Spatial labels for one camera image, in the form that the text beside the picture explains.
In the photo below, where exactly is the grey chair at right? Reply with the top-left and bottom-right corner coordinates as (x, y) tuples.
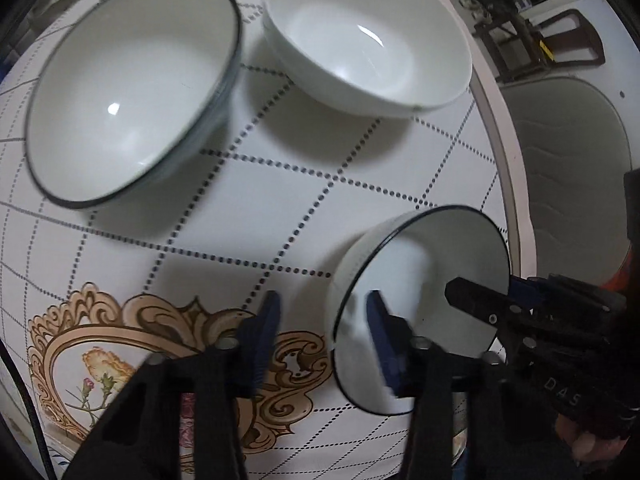
(502, 77), (632, 285)

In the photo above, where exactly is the light blue dark-rimmed bowl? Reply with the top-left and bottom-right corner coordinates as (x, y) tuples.
(24, 0), (243, 209)

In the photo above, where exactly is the person's right hand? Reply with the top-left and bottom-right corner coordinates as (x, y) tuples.
(555, 415), (628, 463)

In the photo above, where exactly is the white dark-rimmed bowl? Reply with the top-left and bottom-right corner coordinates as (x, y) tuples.
(324, 205), (510, 416)

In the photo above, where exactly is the plain white bowl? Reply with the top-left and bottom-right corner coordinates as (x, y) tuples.
(262, 0), (473, 118)

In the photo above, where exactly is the diamond pattern floral tablecloth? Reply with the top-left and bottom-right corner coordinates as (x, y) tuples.
(1, 0), (535, 479)

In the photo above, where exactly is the brown plastic chair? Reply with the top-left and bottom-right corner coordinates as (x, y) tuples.
(472, 9), (606, 84)

